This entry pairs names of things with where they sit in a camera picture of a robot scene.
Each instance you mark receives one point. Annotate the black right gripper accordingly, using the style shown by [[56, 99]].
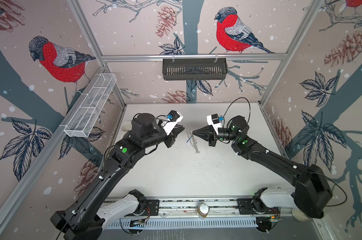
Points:
[[212, 137]]

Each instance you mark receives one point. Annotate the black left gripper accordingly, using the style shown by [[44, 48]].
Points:
[[172, 136]]

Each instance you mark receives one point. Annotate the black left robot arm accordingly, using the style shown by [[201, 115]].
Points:
[[86, 218]]

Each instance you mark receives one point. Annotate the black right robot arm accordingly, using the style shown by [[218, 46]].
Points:
[[310, 192]]

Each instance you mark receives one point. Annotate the white ceramic mug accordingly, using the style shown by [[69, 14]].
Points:
[[126, 126]]

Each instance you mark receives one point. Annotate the tape roll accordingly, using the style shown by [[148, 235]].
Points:
[[299, 215]]

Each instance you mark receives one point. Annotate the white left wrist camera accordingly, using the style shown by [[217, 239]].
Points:
[[172, 119]]

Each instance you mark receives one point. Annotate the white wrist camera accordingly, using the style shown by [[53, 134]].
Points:
[[172, 119], [215, 121]]

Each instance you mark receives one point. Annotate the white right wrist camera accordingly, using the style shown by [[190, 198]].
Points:
[[215, 121]]

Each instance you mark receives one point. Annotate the black slotted wall basket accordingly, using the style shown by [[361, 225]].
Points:
[[194, 69]]

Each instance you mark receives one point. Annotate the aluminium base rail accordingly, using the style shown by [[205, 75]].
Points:
[[225, 207]]

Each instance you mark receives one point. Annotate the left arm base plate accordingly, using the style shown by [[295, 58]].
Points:
[[151, 208]]

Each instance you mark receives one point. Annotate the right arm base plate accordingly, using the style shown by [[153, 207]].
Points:
[[247, 207]]

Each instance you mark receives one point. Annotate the white wire mesh basket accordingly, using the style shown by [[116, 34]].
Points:
[[89, 110]]

